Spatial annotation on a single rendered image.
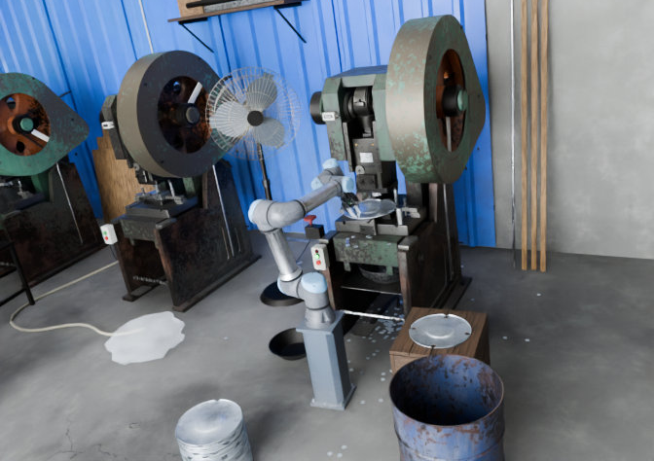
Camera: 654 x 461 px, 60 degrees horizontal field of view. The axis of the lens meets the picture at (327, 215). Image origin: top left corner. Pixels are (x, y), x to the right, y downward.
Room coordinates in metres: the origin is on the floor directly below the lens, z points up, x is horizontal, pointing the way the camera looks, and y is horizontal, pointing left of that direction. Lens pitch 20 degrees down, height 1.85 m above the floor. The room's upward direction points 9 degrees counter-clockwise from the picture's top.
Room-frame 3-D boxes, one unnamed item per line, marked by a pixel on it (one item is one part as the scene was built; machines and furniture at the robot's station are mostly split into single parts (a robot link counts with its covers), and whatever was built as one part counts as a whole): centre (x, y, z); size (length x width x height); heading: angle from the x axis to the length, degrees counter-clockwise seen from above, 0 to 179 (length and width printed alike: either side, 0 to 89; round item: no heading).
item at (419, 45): (2.97, -0.65, 1.33); 1.03 x 0.28 x 0.82; 148
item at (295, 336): (2.88, 0.30, 0.04); 0.30 x 0.30 x 0.07
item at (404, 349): (2.32, -0.44, 0.18); 0.40 x 0.38 x 0.35; 154
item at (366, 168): (3.02, -0.28, 1.04); 0.17 x 0.15 x 0.30; 148
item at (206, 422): (2.05, 0.65, 0.25); 0.29 x 0.29 x 0.01
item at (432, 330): (2.32, -0.44, 0.35); 0.29 x 0.29 x 0.01
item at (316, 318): (2.42, 0.11, 0.50); 0.15 x 0.15 x 0.10
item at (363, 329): (2.95, -0.23, 0.14); 0.59 x 0.10 x 0.05; 148
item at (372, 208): (2.95, -0.24, 0.78); 0.29 x 0.29 x 0.01
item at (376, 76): (3.18, -0.38, 0.83); 0.79 x 0.43 x 1.34; 148
